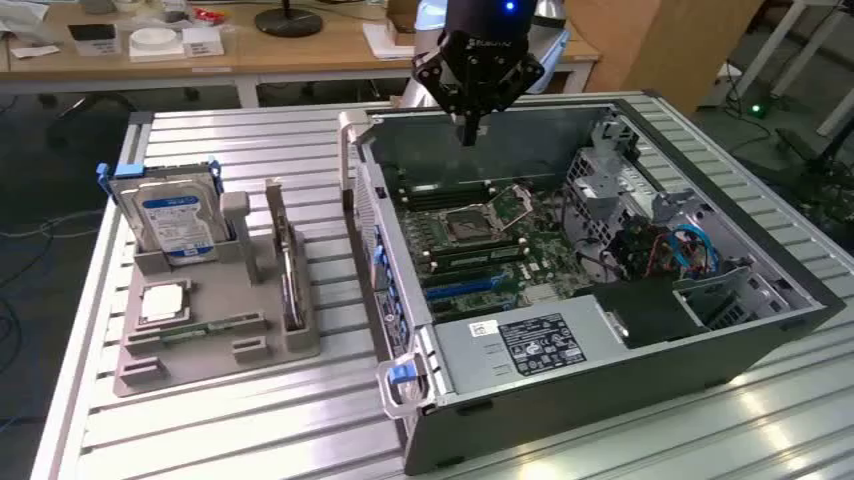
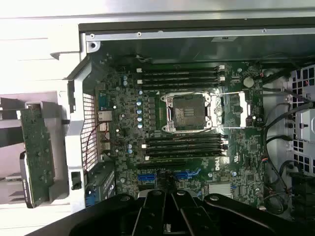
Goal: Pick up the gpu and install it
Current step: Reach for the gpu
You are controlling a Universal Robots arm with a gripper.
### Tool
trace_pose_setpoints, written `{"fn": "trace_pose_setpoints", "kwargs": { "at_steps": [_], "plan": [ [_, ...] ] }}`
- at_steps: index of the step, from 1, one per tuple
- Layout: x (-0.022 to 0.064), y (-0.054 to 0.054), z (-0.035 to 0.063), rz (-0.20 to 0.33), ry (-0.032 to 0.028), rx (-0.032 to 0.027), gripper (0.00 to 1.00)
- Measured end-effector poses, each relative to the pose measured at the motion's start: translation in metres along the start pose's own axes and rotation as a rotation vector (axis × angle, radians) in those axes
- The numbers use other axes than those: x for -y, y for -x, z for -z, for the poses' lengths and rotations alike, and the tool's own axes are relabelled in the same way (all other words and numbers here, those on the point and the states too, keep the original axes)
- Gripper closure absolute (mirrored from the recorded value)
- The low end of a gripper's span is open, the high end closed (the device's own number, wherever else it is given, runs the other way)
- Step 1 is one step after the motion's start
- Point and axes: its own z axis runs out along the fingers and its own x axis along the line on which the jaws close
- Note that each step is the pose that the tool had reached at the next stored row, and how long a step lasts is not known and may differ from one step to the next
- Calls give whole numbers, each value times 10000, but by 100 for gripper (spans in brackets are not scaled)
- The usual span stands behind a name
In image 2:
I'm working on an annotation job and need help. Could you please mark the metal disk bay cage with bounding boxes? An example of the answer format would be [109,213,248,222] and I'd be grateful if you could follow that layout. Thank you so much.
[291,66,315,173]

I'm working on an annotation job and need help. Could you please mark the CPU socket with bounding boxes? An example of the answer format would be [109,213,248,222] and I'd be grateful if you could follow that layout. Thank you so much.
[161,92,214,133]

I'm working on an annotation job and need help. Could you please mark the black RAM slot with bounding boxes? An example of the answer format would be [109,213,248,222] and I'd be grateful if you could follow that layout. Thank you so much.
[141,71,226,79]
[146,134,228,143]
[141,82,226,91]
[146,145,228,154]
[145,151,228,160]
[136,76,226,86]
[136,64,226,74]
[142,139,228,148]

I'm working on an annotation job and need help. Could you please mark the silver chipset heatsink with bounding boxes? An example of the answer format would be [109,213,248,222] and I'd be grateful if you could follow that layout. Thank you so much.
[208,182,234,199]

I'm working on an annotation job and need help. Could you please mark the blue expansion slot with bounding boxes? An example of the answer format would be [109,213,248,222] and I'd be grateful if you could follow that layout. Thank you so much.
[137,170,199,184]

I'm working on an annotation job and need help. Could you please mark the black open PC case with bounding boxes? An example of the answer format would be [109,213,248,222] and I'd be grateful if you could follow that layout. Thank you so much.
[65,23,315,222]

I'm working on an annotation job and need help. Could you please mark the silver socket cover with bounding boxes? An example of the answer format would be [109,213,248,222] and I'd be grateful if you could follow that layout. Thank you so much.
[211,92,252,128]

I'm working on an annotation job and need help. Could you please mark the black expansion slot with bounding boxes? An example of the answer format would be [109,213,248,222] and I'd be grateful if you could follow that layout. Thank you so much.
[136,160,187,170]

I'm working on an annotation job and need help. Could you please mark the green motherboard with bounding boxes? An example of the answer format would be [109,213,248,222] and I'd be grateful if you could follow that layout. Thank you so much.
[94,61,266,205]

